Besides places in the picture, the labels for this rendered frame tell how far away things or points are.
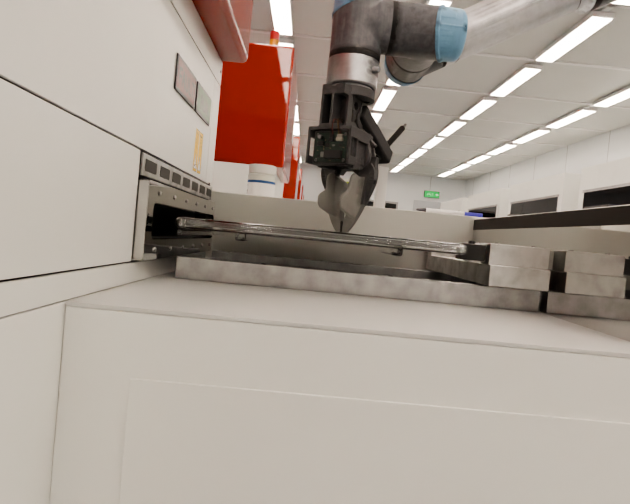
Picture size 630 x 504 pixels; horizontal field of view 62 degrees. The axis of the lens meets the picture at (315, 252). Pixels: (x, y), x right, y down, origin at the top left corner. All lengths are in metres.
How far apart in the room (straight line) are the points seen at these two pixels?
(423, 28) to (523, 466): 0.58
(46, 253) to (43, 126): 0.10
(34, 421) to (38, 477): 0.05
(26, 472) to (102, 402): 0.07
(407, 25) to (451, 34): 0.06
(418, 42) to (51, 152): 0.54
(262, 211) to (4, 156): 0.72
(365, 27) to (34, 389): 0.61
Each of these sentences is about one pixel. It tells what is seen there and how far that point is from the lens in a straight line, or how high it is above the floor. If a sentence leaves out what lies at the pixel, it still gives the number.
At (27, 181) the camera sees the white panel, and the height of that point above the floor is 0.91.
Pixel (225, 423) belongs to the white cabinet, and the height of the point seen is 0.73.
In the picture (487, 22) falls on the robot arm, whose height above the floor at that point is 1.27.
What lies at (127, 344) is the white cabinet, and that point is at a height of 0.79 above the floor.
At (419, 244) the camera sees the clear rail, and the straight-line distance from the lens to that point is 0.68.
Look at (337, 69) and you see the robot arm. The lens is 0.79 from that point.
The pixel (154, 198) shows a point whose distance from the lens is 0.67.
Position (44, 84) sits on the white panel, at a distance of 0.44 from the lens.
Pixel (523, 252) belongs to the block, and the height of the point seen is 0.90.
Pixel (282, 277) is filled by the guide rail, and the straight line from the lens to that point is 0.72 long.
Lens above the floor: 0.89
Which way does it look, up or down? 2 degrees down
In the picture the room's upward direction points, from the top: 5 degrees clockwise
